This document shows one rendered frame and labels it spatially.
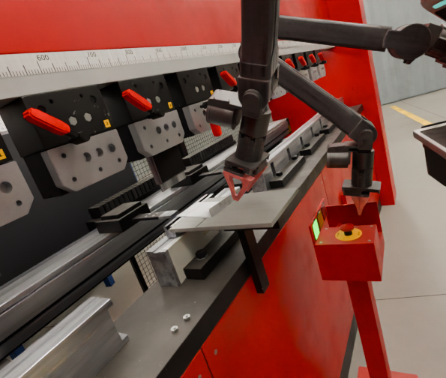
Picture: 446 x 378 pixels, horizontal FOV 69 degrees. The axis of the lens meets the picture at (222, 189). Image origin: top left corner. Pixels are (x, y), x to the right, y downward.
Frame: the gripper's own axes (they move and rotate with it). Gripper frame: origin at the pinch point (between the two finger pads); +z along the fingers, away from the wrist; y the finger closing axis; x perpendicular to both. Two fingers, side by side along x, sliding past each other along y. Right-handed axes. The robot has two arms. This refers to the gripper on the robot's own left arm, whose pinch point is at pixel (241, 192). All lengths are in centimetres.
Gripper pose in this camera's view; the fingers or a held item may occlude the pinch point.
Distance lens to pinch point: 74.3
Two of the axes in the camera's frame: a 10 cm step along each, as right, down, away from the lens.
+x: 8.7, 3.5, -3.5
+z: -1.3, 8.5, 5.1
